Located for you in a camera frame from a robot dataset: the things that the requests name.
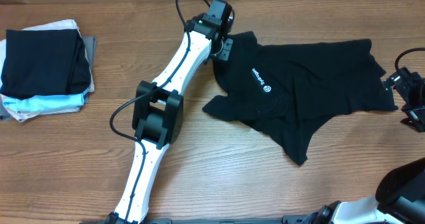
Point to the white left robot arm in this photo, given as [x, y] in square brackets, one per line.
[158, 110]

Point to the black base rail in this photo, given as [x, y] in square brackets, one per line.
[286, 219]

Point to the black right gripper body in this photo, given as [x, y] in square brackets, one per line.
[410, 87]

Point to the folded black shirt on stack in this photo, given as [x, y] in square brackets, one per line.
[51, 62]

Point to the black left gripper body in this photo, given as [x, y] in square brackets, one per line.
[223, 50]

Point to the black polo shirt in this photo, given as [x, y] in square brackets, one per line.
[289, 91]

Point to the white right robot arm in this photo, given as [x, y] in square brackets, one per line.
[400, 195]

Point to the folded light blue shirt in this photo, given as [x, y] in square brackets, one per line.
[39, 103]

